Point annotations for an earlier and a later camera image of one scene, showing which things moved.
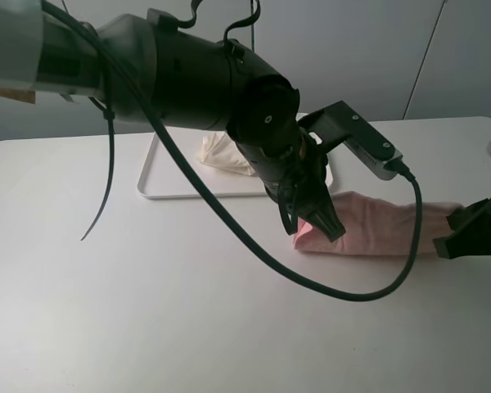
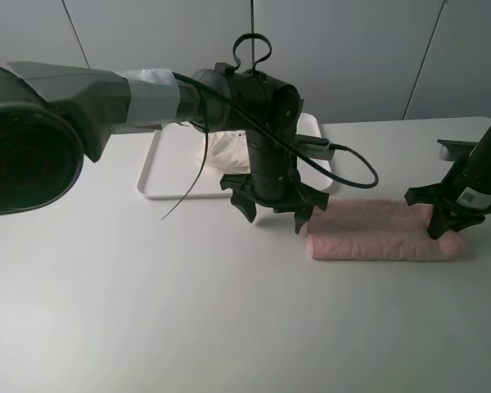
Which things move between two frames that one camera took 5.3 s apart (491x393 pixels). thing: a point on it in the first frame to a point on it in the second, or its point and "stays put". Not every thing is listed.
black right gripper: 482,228 to 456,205
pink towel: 378,226 stays put
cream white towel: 219,150 stays put
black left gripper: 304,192 to 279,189
